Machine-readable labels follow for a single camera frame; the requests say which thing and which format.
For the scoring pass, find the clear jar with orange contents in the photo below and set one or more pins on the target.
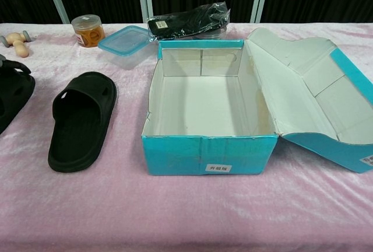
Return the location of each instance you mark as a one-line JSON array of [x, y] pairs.
[[88, 31]]

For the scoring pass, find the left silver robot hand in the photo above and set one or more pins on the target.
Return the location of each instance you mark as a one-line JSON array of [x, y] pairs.
[[20, 67]]

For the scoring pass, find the black socks in plastic bag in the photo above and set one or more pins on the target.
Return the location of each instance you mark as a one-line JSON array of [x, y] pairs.
[[186, 24]]

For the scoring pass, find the black rubber slipper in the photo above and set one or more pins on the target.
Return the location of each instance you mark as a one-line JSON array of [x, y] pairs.
[[17, 100], [78, 135]]

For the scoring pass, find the blue cardboard shoe box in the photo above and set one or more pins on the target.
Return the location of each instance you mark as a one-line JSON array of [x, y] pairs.
[[209, 155]]

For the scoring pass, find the clear container with blue lid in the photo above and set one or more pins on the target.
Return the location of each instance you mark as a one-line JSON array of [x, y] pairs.
[[123, 45]]

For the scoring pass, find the pink velvet tablecloth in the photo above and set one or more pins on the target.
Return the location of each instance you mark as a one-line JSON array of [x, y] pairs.
[[116, 205]]

